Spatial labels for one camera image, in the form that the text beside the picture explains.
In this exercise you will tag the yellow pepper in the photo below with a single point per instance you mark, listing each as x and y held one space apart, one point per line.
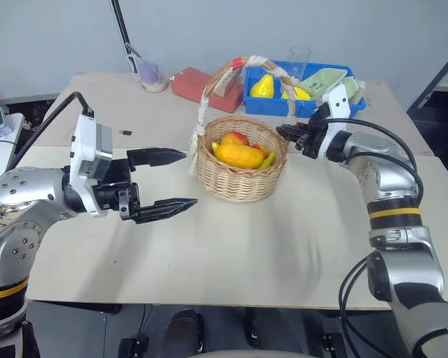
262 87

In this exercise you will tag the red brick block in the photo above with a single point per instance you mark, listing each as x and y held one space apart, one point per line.
197 85

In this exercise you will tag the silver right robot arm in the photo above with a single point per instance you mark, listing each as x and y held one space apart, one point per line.
395 179

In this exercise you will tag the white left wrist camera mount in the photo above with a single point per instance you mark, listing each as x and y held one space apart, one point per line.
85 141

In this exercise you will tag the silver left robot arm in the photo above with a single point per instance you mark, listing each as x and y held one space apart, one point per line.
26 194

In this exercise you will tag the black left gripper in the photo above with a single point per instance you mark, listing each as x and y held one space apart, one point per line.
128 197

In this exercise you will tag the blue plastic bin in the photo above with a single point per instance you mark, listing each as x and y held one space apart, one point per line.
268 106

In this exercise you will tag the dark rounded shape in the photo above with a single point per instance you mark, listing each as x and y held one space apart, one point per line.
182 332

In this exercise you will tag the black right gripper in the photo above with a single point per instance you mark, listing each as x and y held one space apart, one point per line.
313 139

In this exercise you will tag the beige round base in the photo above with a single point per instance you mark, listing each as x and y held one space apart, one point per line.
156 86

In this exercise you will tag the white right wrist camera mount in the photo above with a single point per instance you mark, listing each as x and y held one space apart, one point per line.
339 102

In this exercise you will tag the red and yellow peach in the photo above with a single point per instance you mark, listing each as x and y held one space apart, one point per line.
235 139

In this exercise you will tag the dark cabinet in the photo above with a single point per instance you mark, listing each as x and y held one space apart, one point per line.
440 97

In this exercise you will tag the small red fruit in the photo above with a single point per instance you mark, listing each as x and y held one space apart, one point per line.
262 150

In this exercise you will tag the black slanted pole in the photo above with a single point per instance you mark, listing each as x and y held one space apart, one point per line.
121 26

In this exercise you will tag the green cloth pouch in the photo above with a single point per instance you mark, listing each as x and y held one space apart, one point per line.
353 87
320 80

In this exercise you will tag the orange mango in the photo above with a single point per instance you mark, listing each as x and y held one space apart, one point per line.
238 154

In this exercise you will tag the small black object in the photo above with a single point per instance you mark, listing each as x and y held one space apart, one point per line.
125 132

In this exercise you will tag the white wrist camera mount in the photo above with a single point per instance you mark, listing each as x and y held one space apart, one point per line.
339 102
85 141

